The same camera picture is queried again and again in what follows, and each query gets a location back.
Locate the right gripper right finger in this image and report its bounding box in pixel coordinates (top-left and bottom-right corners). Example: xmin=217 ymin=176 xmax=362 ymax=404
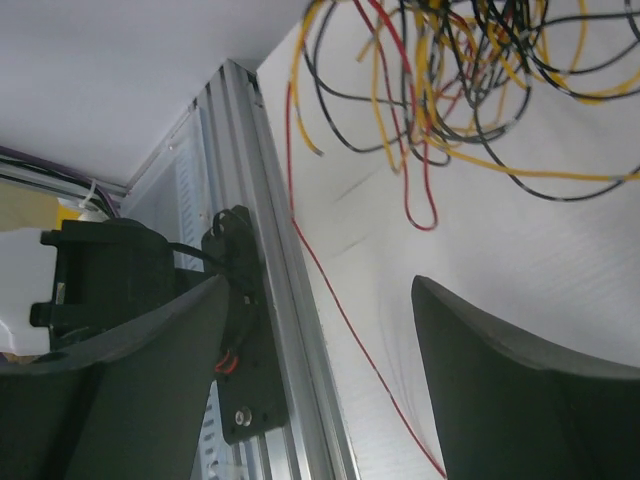
xmin=411 ymin=276 xmax=639 ymax=479

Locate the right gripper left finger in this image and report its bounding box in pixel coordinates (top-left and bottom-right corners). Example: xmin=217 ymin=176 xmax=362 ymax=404
xmin=0 ymin=273 xmax=230 ymax=480

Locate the thin red wire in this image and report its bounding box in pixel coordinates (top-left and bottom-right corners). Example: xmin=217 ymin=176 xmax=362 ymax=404
xmin=285 ymin=0 xmax=447 ymax=480

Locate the yellow black wire bundle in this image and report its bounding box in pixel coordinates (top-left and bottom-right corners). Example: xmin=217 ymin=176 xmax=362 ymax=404
xmin=292 ymin=0 xmax=640 ymax=204

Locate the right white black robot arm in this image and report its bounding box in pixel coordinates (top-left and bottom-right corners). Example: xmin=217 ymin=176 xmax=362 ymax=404
xmin=1 ymin=219 xmax=639 ymax=479

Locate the white slotted cable duct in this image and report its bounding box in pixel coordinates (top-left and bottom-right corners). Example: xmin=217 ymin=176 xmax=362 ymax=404
xmin=175 ymin=141 xmax=242 ymax=479

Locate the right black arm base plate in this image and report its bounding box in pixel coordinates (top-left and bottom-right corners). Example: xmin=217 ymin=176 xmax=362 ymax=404
xmin=201 ymin=205 xmax=289 ymax=445

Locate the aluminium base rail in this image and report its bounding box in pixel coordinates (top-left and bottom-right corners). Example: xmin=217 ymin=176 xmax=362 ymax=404
xmin=196 ymin=60 xmax=359 ymax=479

